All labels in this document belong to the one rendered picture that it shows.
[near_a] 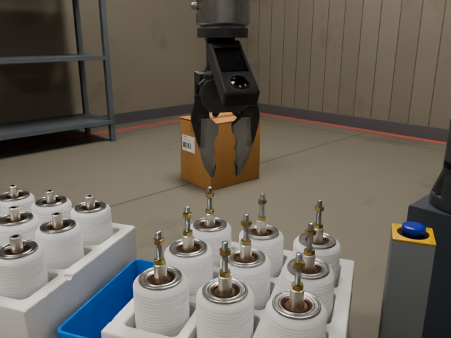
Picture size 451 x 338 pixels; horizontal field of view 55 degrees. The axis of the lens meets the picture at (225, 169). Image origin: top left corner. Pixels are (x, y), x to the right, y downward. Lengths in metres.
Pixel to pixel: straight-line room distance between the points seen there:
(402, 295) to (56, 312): 0.66
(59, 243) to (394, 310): 0.68
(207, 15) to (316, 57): 3.01
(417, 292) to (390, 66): 2.55
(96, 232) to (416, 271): 0.70
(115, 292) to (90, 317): 0.10
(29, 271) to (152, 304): 0.28
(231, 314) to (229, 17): 0.44
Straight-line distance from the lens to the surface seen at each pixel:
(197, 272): 0.85
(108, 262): 1.08
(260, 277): 0.81
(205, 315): 0.72
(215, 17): 0.60
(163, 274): 0.76
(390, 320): 0.90
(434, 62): 3.17
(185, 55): 3.88
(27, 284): 0.94
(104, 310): 1.04
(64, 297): 0.97
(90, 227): 1.08
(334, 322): 0.81
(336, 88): 3.50
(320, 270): 0.81
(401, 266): 0.84
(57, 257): 1.01
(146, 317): 0.77
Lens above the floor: 0.65
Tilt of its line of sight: 17 degrees down
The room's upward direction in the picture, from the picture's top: straight up
